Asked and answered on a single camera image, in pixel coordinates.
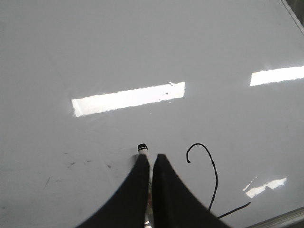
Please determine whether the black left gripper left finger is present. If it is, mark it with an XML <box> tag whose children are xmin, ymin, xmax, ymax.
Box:
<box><xmin>78</xmin><ymin>155</ymin><xmax>147</xmax><ymax>228</ymax></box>

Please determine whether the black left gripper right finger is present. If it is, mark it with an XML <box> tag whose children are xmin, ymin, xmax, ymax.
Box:
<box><xmin>152</xmin><ymin>154</ymin><xmax>228</xmax><ymax>228</ymax></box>

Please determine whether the white black whiteboard marker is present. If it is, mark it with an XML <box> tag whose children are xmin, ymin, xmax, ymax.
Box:
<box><xmin>137</xmin><ymin>143</ymin><xmax>154</xmax><ymax>228</ymax></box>

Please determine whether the white glossy whiteboard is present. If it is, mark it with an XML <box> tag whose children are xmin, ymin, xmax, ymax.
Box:
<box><xmin>0</xmin><ymin>0</ymin><xmax>304</xmax><ymax>228</ymax></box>

